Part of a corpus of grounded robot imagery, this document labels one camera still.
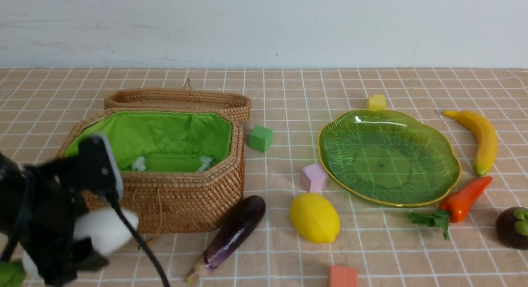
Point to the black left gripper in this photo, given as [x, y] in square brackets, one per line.
[40, 205]

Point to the purple toy eggplant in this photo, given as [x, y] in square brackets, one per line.
[240, 224]

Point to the yellow toy lemon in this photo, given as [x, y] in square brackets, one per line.
[314, 218]

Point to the orange toy carrot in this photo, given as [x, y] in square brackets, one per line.
[454, 208]

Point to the yellow toy banana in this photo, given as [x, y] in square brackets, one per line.
[485, 135]

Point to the purple toy mangosteen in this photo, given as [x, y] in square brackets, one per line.
[512, 228]

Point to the woven wicker basket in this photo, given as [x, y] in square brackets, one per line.
[182, 171]

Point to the woven basket lid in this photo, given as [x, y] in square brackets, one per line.
[236, 106]

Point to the green foam cube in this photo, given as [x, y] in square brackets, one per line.
[260, 138]

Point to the pink foam cube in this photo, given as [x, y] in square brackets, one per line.
[314, 178]

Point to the orange foam cube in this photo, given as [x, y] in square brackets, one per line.
[342, 276]

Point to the green glass leaf plate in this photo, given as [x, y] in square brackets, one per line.
[388, 158]

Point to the yellow foam cube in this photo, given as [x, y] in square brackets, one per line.
[376, 102]

